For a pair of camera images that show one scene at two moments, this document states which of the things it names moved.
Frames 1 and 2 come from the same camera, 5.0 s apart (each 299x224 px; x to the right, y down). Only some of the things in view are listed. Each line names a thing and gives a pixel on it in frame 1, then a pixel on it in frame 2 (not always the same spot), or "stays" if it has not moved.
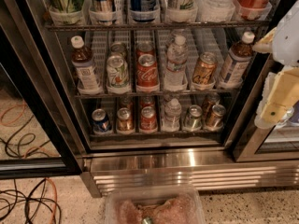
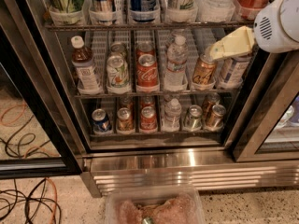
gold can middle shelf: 204,73 stays
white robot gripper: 288,44 -> 271,32
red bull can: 102,11 stays
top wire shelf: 177,26 stays
